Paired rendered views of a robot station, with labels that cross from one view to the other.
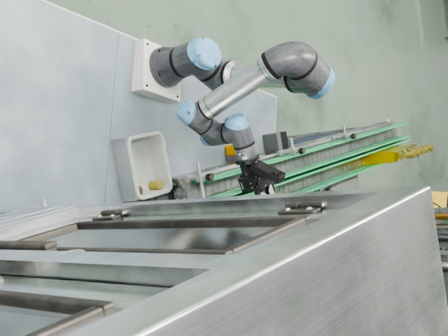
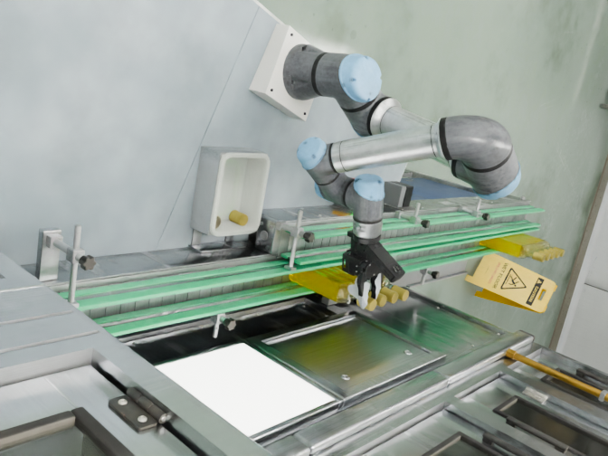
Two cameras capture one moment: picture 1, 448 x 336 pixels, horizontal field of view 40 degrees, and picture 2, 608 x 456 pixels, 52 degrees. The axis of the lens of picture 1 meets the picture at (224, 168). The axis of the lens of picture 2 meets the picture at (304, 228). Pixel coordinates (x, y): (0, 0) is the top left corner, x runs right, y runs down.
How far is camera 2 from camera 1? 0.60 m
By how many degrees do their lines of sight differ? 9
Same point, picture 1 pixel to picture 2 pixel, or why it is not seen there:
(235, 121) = (368, 187)
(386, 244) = not seen: outside the picture
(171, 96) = (296, 111)
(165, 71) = (301, 80)
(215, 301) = not seen: outside the picture
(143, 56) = (280, 49)
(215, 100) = (354, 154)
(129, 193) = (201, 222)
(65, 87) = (164, 61)
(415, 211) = not seen: outside the picture
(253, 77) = (416, 147)
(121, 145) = (213, 159)
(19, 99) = (94, 61)
